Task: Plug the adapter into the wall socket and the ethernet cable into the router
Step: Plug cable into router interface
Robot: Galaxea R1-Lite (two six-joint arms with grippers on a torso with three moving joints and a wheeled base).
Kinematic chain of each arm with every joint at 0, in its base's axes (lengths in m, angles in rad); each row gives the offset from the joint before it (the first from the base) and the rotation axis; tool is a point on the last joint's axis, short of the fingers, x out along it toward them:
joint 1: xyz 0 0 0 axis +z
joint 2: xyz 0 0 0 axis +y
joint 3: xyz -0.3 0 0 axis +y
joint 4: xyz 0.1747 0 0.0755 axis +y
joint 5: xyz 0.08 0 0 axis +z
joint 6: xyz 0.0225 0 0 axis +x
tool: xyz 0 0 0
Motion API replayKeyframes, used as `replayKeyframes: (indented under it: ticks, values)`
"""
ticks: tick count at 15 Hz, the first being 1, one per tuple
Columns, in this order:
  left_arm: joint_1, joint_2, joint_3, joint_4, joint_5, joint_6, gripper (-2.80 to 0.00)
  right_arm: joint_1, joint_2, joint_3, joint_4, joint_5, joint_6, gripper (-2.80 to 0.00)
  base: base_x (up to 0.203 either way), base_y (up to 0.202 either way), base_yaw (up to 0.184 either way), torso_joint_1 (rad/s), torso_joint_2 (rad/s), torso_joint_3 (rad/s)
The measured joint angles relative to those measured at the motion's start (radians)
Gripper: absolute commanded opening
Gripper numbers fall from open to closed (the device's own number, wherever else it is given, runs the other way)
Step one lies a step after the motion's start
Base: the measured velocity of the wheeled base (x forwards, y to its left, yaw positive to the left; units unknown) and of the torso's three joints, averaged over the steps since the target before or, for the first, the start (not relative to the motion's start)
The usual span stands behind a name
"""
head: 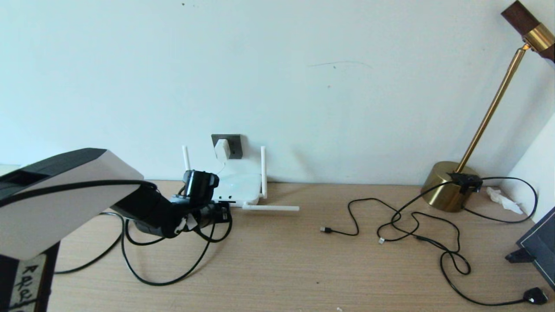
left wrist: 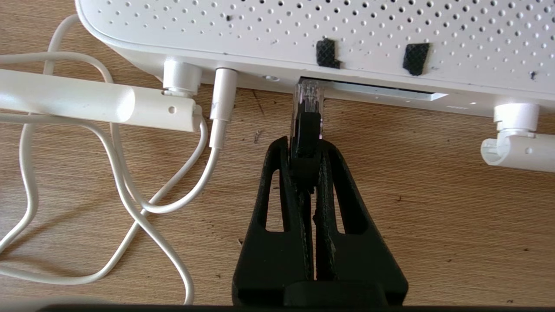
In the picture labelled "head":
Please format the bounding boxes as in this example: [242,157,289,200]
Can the black inline lamp switch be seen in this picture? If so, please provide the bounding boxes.
[449,173,483,194]

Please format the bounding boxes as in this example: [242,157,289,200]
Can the black lamp cable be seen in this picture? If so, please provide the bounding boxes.
[376,182,548,306]

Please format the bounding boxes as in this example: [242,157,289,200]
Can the thin white adapter cable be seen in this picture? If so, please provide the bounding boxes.
[208,159,229,178]

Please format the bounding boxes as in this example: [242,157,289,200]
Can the white router with antennas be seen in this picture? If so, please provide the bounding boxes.
[182,146,300,211]

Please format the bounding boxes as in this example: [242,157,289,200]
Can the black cable with silver connector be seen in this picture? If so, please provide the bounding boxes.
[376,211,460,254]

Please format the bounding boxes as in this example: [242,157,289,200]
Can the dark teal printed box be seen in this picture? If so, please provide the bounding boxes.
[516,205,555,292]

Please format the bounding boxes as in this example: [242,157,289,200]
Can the grey wall socket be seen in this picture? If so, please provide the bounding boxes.
[211,134,243,160]

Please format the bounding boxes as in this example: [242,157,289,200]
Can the brass desk lamp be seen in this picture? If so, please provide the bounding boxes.
[420,0,555,213]

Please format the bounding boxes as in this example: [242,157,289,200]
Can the black ethernet cable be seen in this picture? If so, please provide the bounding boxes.
[54,201,237,286]

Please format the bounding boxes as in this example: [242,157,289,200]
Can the crumpled white tissue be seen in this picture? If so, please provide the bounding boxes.
[486,187,524,215]

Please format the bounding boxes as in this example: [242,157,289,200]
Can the black plastic clip stand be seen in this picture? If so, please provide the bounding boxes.
[505,248,534,263]

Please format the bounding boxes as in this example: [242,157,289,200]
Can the white power adapter block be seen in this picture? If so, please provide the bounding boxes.
[215,139,231,161]

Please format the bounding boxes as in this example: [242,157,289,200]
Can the black lamp base cord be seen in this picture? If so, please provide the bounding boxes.
[462,177,538,224]

